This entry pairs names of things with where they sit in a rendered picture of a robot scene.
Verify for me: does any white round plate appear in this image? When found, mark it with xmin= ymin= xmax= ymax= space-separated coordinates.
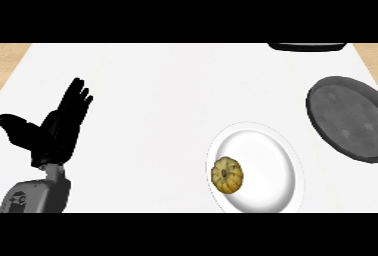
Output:
xmin=206 ymin=121 xmax=306 ymax=214

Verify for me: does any yellow-brown pear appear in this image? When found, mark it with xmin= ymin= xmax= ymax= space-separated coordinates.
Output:
xmin=210 ymin=156 xmax=246 ymax=195

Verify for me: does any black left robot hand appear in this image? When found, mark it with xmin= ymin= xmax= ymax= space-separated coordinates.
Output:
xmin=0 ymin=77 xmax=95 ymax=169

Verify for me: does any dark grey round pan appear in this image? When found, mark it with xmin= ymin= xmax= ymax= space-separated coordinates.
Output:
xmin=306 ymin=75 xmax=378 ymax=164

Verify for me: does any black appliance with pale rim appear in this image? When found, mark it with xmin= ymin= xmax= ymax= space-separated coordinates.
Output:
xmin=268 ymin=42 xmax=349 ymax=52

